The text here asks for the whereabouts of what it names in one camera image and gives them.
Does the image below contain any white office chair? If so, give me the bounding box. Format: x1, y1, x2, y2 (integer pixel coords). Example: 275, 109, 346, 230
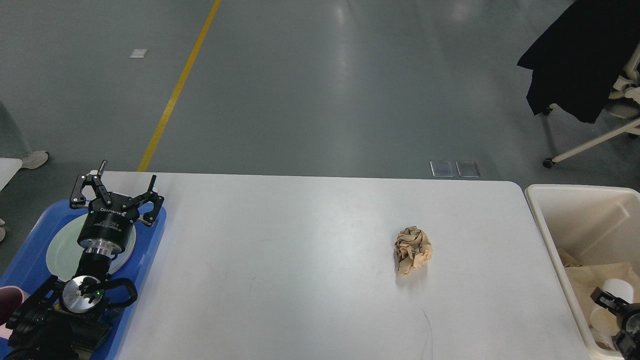
542, 45, 640, 169

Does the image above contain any beige plastic bin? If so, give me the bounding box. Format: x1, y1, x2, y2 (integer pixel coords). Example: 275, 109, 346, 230
525, 184, 640, 360

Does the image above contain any person's grey trouser leg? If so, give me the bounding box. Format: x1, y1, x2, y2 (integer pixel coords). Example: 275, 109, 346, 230
0, 101, 32, 158

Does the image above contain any floor outlet plate left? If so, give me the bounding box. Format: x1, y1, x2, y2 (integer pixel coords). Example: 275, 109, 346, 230
429, 161, 456, 178

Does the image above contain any white paper cup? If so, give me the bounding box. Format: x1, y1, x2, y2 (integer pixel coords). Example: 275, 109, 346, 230
592, 332, 618, 351
589, 278, 634, 337

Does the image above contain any black jacket on chair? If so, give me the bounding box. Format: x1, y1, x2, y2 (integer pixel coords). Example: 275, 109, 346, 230
517, 0, 640, 124

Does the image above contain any mint green plate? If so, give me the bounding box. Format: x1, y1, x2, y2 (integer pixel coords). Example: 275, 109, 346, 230
45, 214, 137, 281

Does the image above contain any pink ribbed mug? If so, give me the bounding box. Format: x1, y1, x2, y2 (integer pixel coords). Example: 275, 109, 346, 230
0, 285, 30, 340

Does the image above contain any floor outlet plate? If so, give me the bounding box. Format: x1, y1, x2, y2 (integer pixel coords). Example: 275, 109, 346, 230
429, 161, 456, 178
455, 160, 481, 178

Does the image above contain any large brown paper bag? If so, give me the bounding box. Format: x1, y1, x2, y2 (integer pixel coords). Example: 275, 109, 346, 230
557, 248, 640, 326

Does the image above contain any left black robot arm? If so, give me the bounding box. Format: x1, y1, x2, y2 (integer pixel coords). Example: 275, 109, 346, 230
1, 161, 167, 360

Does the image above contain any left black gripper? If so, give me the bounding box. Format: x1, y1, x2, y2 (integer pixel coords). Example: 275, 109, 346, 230
69, 160, 165, 257

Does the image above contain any floor outlet plate right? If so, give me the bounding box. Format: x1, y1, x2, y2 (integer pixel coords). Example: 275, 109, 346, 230
455, 160, 481, 178

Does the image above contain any blue plastic tray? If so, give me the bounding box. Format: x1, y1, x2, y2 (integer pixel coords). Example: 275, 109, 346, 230
0, 200, 167, 360

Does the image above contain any person's white shoe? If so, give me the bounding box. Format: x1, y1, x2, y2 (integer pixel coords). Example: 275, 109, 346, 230
19, 150, 50, 170

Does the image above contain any brown paper ball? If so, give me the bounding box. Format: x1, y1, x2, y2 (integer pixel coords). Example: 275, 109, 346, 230
394, 226, 434, 276

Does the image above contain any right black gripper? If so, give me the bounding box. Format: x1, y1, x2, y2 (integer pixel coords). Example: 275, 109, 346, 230
590, 287, 640, 358

